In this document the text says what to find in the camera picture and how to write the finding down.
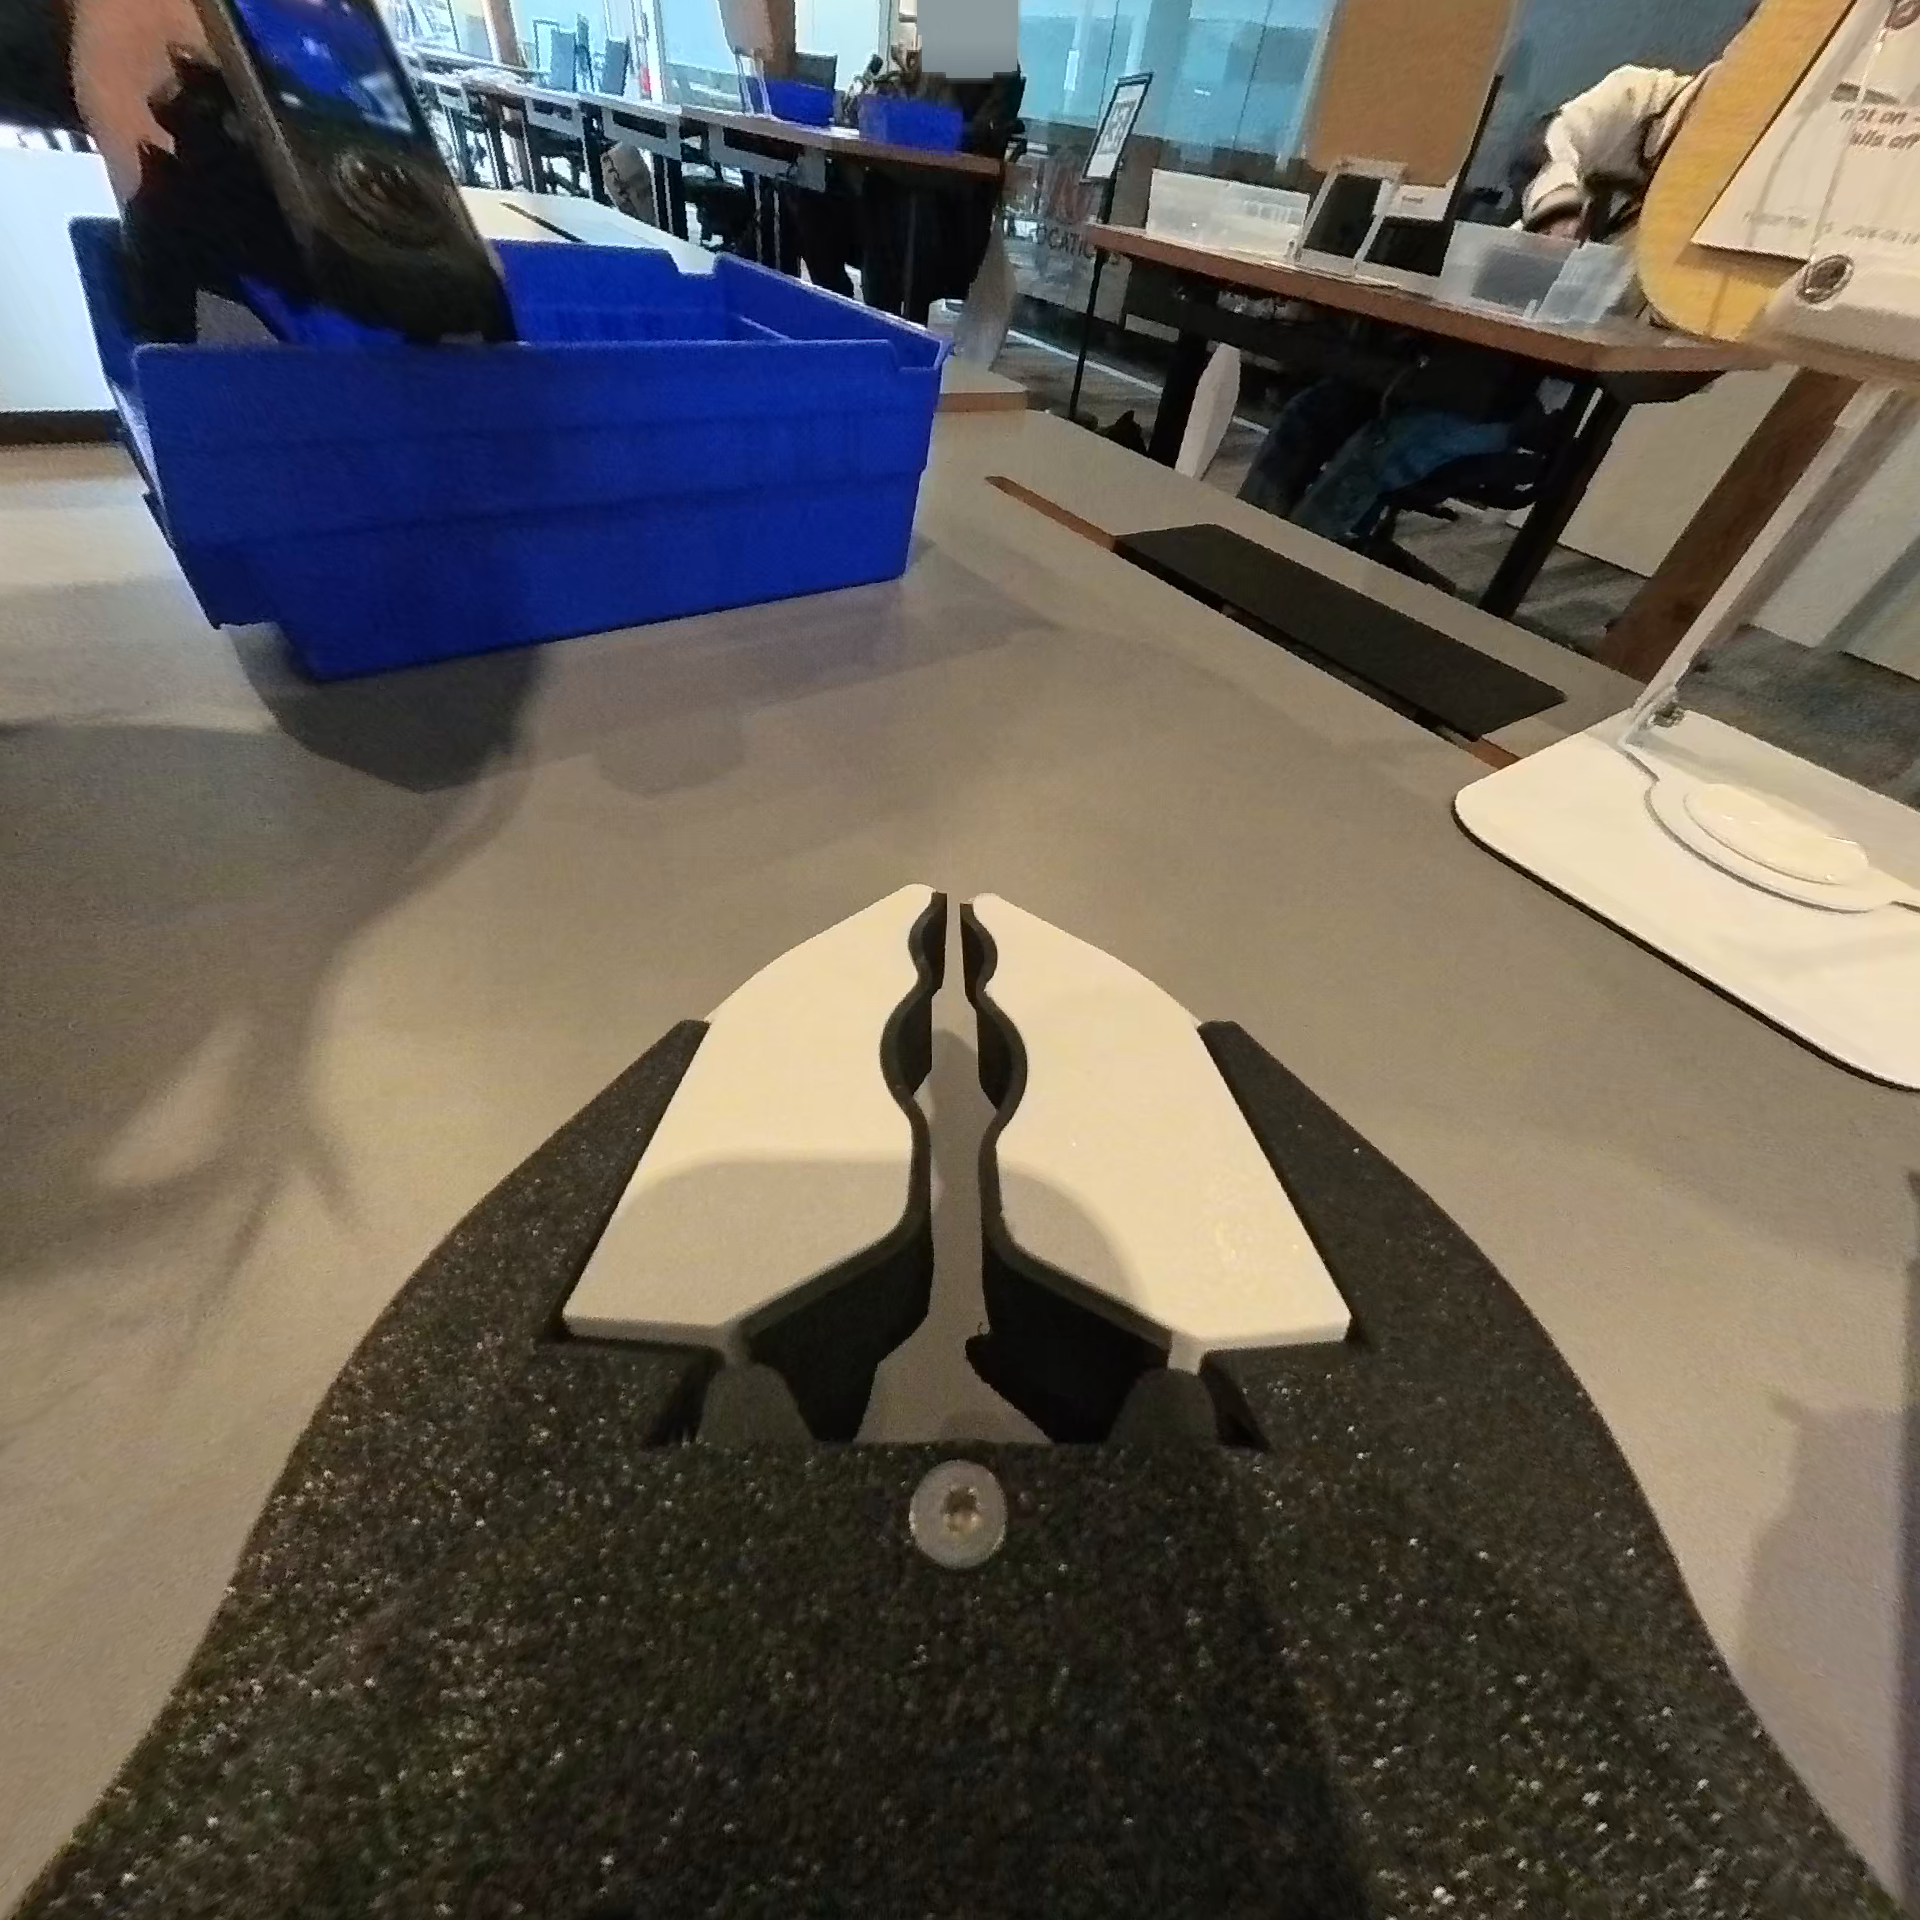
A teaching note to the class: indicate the long row of desks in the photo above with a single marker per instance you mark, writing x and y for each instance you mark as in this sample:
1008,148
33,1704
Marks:
720,150

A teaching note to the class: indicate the black rectangular mat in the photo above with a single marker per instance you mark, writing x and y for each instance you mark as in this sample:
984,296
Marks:
1351,622

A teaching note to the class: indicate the wooden top desk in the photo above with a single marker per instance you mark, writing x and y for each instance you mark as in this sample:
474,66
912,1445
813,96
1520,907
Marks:
1424,312

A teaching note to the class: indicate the large blue plastic bin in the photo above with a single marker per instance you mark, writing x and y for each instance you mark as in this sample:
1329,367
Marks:
571,451

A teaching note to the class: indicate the white round pad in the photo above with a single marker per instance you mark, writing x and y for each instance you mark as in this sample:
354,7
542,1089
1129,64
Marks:
1778,848

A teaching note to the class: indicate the cork board panel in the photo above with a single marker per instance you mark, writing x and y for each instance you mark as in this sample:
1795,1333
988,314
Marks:
1403,82

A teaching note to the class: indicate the wooden post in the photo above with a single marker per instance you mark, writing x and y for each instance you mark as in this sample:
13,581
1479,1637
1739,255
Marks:
1724,510

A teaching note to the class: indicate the black framed floor sign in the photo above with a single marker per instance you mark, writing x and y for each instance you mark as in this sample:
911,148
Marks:
1125,128

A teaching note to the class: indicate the clear plastic container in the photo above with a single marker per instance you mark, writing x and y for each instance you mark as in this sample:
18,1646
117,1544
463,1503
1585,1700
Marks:
1230,210

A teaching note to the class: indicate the yellow backing board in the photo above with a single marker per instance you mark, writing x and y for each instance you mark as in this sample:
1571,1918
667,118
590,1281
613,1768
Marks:
1689,194

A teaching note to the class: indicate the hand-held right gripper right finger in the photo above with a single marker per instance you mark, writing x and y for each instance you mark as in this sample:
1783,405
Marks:
1154,1170

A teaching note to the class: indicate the tablet on stand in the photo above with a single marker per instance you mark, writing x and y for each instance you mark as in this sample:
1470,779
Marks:
1410,232
1343,219

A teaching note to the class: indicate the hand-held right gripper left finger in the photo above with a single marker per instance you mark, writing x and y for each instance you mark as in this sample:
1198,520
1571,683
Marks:
781,1141

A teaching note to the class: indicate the printed instruction sheet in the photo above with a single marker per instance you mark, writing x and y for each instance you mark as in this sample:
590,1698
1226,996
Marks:
1823,135

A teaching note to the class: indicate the small blue bin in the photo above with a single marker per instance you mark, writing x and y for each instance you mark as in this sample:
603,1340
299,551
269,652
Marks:
908,122
798,103

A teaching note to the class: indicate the clear document stand white base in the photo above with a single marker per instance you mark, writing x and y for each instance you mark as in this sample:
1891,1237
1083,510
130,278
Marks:
1681,945

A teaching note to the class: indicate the person's left hand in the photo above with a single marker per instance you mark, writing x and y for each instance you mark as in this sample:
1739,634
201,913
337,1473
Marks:
132,74

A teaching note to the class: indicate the person's left forearm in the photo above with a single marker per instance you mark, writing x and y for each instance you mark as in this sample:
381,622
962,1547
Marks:
44,52

